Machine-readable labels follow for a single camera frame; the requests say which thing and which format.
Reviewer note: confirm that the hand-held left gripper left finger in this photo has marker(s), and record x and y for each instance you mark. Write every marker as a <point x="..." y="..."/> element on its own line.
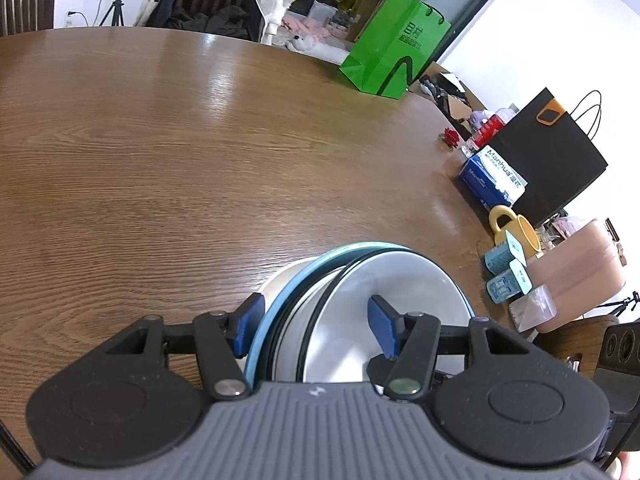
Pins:
<point x="246" y="327"/>

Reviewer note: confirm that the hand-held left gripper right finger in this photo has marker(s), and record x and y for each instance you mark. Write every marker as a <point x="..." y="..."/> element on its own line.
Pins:
<point x="382" y="327"/>

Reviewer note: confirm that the blue bowl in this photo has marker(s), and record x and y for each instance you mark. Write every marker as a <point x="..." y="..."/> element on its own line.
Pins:
<point x="270" y="310"/>

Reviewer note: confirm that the white bowl black rim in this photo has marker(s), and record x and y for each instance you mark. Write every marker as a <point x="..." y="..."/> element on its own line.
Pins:
<point x="350" y="310"/>
<point x="290" y="340"/>

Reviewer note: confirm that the cream plate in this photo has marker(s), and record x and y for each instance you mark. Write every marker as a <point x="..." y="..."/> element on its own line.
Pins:
<point x="285" y="272"/>

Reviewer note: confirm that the person's right hand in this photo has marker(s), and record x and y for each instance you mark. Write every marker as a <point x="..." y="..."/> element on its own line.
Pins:
<point x="616" y="467"/>

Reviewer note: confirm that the small black tripod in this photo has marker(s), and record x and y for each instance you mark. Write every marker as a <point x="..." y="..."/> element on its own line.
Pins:
<point x="620" y="305"/>

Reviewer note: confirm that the clear cotton swab box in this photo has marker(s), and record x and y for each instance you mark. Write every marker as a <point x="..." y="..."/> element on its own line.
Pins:
<point x="532" y="310"/>

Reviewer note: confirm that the pink container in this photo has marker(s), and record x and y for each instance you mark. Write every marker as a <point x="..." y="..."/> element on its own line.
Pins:
<point x="575" y="270"/>

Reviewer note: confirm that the small blue yogurt cup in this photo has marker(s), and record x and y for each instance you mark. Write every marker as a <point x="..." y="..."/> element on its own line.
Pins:
<point x="507" y="282"/>
<point x="502" y="255"/>

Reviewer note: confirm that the yellow mug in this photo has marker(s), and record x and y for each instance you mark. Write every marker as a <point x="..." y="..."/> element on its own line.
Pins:
<point x="525" y="232"/>

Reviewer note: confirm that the blue tissue box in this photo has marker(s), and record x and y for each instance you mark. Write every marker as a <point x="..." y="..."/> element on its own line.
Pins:
<point x="492" y="175"/>

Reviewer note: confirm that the small red flower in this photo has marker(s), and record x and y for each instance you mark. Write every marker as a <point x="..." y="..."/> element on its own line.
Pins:
<point x="450" y="137"/>

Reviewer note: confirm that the black paper bag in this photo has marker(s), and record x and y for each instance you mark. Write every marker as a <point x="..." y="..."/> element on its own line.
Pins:
<point x="545" y="170"/>

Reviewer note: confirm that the red label plastic bottle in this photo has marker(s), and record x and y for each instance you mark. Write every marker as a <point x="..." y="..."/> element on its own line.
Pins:
<point x="487" y="132"/>

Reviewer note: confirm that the lavender cloth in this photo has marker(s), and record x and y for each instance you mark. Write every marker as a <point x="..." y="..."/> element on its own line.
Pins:
<point x="480" y="119"/>

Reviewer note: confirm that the cardboard box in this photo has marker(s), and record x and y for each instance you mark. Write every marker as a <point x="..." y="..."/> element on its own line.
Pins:
<point x="450" y="100"/>

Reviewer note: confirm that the green paper bag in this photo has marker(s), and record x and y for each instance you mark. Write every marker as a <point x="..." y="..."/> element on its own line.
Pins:
<point x="390" y="50"/>

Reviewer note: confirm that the white plush toy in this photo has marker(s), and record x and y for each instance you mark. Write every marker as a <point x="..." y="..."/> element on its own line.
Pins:
<point x="301" y="42"/>

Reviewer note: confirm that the pile of pink clothes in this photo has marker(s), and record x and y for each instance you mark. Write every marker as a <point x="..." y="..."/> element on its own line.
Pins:
<point x="310" y="27"/>

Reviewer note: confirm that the black garment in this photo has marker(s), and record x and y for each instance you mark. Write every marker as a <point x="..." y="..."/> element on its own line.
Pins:
<point x="210" y="22"/>

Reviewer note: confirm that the white wall socket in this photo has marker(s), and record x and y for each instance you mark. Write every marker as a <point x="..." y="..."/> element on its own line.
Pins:
<point x="71" y="19"/>

